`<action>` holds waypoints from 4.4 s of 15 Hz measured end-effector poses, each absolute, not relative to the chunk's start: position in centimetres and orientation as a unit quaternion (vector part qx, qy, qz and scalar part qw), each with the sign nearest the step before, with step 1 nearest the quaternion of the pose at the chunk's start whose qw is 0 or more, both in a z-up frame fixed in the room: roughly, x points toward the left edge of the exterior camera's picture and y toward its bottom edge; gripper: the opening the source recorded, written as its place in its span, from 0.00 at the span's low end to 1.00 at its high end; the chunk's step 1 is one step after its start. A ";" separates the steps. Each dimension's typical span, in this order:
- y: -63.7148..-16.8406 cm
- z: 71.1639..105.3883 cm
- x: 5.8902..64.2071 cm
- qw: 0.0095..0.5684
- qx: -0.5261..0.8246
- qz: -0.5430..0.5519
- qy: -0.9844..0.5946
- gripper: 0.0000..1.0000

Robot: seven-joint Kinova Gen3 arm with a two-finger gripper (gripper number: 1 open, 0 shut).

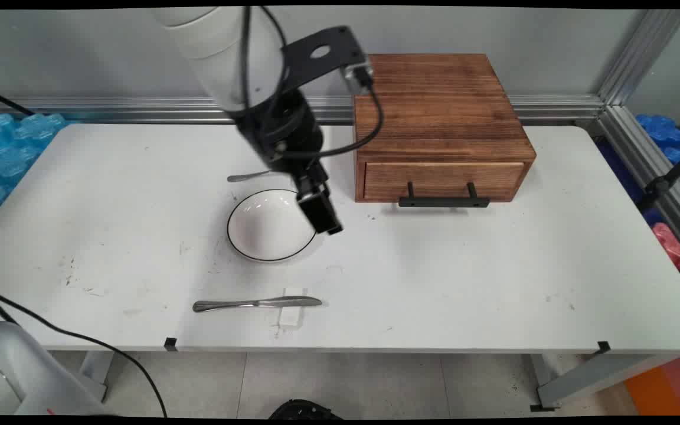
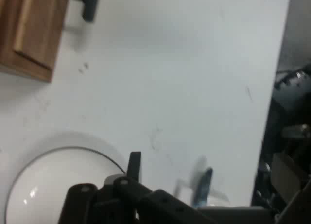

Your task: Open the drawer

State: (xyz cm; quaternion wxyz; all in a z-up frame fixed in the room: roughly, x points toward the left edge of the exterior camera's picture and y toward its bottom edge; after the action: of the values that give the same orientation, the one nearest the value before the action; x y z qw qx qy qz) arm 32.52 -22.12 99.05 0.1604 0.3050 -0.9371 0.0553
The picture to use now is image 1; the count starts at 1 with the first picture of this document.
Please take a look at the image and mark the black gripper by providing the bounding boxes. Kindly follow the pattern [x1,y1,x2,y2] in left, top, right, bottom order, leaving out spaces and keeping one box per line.
[235,89,344,236]

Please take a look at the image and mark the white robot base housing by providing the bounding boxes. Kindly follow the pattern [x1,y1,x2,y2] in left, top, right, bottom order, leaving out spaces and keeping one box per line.
[0,322,113,416]

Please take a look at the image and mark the white bowl with black rim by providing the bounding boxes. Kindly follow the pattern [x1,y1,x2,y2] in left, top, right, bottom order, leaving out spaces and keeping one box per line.
[226,189,319,263]

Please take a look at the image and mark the silver table knife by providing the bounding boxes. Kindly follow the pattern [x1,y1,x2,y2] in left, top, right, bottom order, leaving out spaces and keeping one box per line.
[192,296,323,313]

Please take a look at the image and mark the white tape piece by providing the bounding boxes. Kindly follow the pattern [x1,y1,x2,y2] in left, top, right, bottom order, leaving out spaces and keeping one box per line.
[277,287,306,329]

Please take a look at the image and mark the wooden cabinet door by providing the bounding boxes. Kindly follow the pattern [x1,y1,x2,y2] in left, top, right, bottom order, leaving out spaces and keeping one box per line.
[364,162,526,202]

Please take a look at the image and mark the dark wooden drawer box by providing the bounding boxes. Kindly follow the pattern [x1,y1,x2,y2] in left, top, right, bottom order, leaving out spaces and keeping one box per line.
[353,54,537,204]

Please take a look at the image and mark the black round floor object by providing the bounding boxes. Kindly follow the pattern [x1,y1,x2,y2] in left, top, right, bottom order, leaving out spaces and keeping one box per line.
[269,400,344,420]

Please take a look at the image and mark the grey table leg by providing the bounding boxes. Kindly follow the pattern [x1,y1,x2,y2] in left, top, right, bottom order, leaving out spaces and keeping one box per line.
[77,351,112,403]
[530,353,680,413]

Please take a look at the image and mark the blue bubble wrap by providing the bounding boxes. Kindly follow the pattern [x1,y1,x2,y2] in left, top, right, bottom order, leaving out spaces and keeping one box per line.
[0,113,70,228]
[635,114,680,198]

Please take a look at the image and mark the pink bubble wrap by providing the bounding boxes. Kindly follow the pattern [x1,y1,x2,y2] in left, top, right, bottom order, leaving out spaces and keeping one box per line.
[652,223,680,272]

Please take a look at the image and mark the black tripod pole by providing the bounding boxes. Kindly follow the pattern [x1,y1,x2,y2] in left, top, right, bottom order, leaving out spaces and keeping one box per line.
[635,142,680,213]

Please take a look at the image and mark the orange cabinet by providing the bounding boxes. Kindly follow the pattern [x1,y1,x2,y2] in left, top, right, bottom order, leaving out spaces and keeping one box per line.
[625,354,680,416]

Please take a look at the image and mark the black camera cable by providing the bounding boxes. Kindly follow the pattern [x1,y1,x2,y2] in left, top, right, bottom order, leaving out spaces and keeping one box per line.
[278,76,385,163]

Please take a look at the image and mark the black drawer handle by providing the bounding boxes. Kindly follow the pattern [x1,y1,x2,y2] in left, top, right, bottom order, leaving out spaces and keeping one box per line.
[398,182,491,209]

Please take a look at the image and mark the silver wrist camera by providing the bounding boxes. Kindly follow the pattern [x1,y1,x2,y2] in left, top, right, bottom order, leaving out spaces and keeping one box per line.
[343,59,375,90]

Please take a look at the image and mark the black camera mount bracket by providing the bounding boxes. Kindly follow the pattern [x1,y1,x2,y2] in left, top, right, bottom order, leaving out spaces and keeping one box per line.
[280,25,371,95]

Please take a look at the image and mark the horizontal aluminium frame rail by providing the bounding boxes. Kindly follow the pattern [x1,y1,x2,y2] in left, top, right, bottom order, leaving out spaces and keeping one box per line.
[0,96,606,125]

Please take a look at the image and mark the long black floor cable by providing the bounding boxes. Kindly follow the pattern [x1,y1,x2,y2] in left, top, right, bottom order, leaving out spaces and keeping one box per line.
[0,277,169,417]

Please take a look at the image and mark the thin black cable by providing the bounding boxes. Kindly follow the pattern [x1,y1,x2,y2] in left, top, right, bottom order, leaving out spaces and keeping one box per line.
[0,86,37,116]

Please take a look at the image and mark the side aluminium frame rail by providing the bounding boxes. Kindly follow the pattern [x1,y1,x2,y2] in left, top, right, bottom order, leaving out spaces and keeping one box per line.
[597,105,680,267]

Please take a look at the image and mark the upright aluminium frame post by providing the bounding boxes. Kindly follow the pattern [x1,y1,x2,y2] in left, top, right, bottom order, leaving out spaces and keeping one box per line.
[597,9,680,108]

